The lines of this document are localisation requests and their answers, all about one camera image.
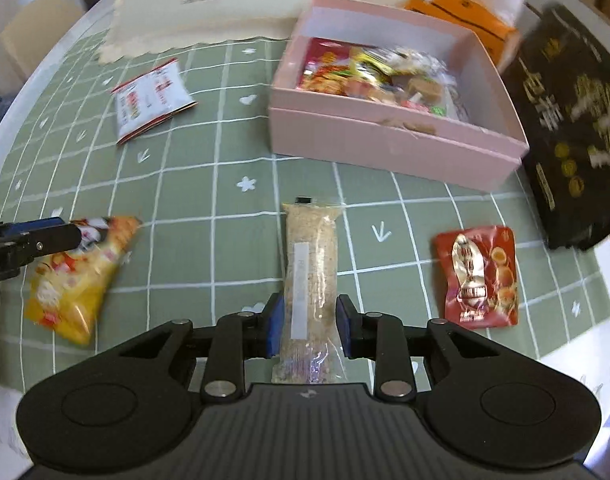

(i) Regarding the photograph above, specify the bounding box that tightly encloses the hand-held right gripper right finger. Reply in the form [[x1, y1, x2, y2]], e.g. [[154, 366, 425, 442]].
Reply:
[[335, 294, 510, 401]]

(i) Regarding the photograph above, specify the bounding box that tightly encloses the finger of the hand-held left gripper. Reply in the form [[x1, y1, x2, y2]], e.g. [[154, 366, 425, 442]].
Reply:
[[0, 216, 65, 240], [0, 225, 84, 263]]

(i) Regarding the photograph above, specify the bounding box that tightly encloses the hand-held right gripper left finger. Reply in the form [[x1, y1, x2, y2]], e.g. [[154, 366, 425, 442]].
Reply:
[[112, 292, 286, 403]]

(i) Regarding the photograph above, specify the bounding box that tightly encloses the clear grain bar packet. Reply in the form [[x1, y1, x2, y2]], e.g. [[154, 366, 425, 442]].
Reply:
[[271, 196, 348, 386]]

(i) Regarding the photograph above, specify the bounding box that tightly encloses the pink cardboard box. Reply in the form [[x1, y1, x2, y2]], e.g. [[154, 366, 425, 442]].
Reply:
[[268, 0, 530, 192]]

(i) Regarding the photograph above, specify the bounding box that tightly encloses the clear packet of brown sticks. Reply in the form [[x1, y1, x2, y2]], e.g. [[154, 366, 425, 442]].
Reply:
[[375, 72, 448, 117]]

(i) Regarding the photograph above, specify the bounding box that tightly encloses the yellow green snack packet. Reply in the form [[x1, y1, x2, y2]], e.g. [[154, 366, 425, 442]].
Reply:
[[350, 46, 398, 96]]

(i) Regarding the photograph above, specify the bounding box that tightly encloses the long clear brown snack packet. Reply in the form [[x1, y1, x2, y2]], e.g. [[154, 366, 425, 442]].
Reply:
[[390, 47, 448, 78]]

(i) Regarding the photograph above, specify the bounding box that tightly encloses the dark red egg snack packet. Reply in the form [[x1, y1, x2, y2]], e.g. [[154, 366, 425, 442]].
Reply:
[[431, 226, 520, 330]]

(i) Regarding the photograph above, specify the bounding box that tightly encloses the green checked tablecloth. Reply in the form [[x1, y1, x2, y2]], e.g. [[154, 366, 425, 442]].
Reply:
[[0, 27, 610, 401]]

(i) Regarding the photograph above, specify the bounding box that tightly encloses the white red snack packet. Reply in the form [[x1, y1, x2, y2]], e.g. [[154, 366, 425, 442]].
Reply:
[[110, 58, 198, 146]]

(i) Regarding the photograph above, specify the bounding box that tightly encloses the beige chair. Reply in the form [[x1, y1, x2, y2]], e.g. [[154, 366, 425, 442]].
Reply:
[[0, 0, 86, 68]]

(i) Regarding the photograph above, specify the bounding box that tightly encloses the black printed bag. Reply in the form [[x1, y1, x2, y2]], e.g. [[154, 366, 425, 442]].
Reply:
[[500, 4, 610, 251]]

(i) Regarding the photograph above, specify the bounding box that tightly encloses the orange tissue box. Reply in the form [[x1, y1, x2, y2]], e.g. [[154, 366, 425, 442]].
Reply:
[[404, 0, 520, 68]]

